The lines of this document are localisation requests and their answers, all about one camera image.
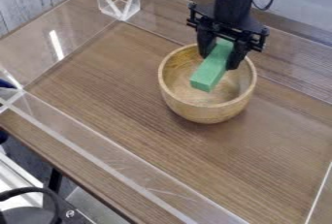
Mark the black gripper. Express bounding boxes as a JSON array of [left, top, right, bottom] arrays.
[[186, 2, 270, 70]]

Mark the green rectangular block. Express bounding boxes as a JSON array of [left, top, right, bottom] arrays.
[[189, 40, 233, 92]]

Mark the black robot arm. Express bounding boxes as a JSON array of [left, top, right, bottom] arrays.
[[186, 0, 270, 70]]

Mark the light wooden bowl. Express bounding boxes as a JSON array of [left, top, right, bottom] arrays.
[[158, 44, 258, 124]]

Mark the blue object at left edge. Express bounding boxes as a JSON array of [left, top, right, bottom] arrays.
[[0, 79, 16, 89]]

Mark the black table leg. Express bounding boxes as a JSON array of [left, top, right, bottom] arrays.
[[48, 169, 63, 193]]

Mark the clear acrylic corner bracket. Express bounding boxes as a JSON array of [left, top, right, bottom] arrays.
[[98, 0, 141, 21]]

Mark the clear acrylic front wall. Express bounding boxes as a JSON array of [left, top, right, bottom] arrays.
[[0, 67, 249, 224]]

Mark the grey metal base plate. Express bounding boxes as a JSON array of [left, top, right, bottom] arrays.
[[58, 197, 96, 224]]

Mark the black cable loop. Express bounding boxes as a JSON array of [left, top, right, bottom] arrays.
[[0, 186, 62, 224]]

